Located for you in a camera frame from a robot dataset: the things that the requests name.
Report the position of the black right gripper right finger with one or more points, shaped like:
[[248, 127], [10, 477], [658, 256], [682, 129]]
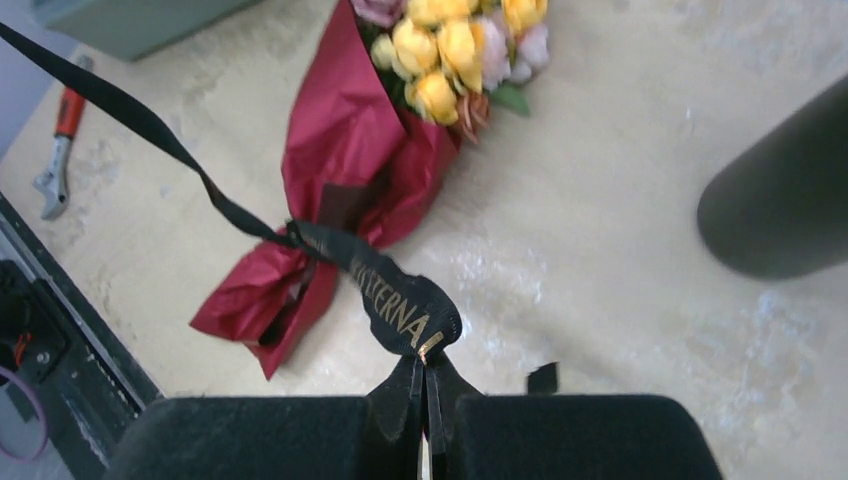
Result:
[[545, 436]]

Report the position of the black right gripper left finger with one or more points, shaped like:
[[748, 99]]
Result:
[[375, 436]]

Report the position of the black ribbon with gold lettering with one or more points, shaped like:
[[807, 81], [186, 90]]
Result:
[[409, 315]]

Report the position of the flower bouquet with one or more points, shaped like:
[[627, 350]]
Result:
[[394, 90]]

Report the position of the black cylindrical vase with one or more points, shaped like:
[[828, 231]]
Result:
[[779, 210]]

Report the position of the translucent green plastic toolbox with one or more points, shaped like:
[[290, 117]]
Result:
[[129, 30]]

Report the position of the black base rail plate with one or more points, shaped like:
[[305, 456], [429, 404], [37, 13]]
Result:
[[90, 386]]

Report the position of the red-handled adjustable wrench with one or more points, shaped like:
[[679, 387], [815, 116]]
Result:
[[51, 182]]

